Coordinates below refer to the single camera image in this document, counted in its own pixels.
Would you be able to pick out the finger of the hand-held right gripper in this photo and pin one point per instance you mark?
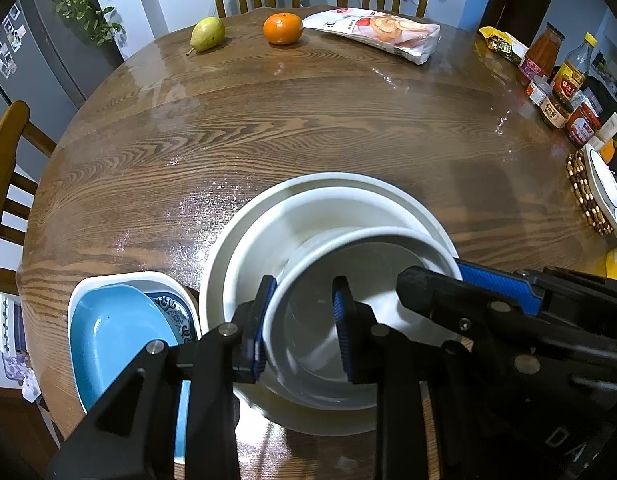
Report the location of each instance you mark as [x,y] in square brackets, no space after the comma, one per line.
[493,282]
[438,300]

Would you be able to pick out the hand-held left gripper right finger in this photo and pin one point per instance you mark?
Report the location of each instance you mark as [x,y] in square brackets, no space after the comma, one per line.
[342,330]

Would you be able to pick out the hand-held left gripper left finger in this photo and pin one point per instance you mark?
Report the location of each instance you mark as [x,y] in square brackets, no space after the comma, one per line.
[261,330]

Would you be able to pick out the small white bowl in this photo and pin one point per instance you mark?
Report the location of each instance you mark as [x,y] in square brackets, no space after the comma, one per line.
[308,350]

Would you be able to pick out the white blue patterned plate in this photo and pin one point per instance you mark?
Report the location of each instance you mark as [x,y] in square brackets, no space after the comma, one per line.
[178,310]

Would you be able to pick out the white ribbed bowl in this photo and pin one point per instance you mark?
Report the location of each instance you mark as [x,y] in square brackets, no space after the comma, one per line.
[288,230]

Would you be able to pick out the wooden bead trivet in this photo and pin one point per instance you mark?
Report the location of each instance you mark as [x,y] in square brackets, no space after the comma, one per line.
[580,185]

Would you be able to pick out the small orange fruit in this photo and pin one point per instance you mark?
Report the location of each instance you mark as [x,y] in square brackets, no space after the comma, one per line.
[608,151]

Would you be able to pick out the brown sauce jar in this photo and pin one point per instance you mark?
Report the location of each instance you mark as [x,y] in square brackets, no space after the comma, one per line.
[555,112]

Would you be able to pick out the red chili sauce jar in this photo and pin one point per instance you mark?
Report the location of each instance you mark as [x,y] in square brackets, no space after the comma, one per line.
[583,122]

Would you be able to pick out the white tube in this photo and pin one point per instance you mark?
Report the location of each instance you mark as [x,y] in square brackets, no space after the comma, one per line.
[608,127]

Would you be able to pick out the small white lid jar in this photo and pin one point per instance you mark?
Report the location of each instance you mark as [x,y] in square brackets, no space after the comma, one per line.
[539,92]

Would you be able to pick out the yellow cap sauce bottle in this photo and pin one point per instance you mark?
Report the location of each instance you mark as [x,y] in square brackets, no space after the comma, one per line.
[575,72]

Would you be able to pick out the red sauce bottle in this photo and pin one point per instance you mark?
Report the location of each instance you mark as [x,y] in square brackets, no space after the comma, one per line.
[540,57]

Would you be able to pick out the yellow snack packet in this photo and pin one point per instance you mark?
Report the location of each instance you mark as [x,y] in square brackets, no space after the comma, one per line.
[503,42]

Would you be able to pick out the printed storage box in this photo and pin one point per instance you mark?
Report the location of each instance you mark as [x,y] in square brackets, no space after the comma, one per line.
[6,325]

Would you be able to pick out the white pink snack bag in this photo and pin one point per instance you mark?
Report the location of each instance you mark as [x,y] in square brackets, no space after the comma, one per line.
[378,30]

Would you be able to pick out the green pear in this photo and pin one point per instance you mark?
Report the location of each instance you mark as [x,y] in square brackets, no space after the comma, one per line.
[207,35]

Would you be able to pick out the orange mandarin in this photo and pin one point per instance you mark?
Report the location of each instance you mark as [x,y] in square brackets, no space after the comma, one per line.
[283,29]

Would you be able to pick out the grey refrigerator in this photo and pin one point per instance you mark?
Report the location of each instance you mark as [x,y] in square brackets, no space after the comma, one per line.
[43,70]

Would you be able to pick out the green trailing plant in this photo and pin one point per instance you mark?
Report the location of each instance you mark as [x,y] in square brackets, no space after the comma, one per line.
[83,5]

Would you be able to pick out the cluster of fridge photos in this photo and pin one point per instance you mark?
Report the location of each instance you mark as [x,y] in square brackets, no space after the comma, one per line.
[8,40]

